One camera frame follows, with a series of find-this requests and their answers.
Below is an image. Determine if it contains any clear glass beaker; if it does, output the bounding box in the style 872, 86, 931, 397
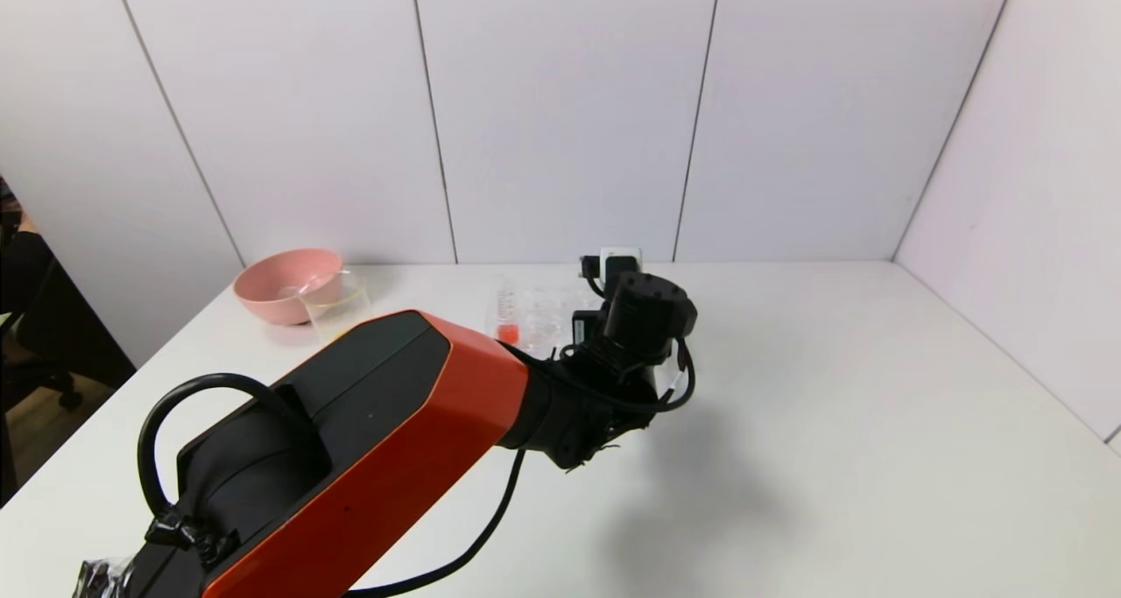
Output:
302, 271, 374, 341

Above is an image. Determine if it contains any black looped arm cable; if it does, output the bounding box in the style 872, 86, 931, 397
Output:
137, 372, 304, 522

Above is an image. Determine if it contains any long black camera cable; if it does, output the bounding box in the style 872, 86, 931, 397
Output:
346, 257, 698, 598

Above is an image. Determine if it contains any red pigment test tube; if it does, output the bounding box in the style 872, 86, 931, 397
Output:
496, 274, 524, 348

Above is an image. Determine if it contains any clear acrylic test tube rack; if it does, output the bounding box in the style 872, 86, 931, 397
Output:
486, 285, 614, 359

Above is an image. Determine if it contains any dark office chair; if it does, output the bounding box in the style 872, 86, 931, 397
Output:
0, 230, 137, 504

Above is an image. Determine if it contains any pink bowl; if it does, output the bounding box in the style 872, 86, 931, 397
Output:
233, 249, 344, 327

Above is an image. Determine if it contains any person in background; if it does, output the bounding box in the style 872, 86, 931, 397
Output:
0, 176, 27, 236

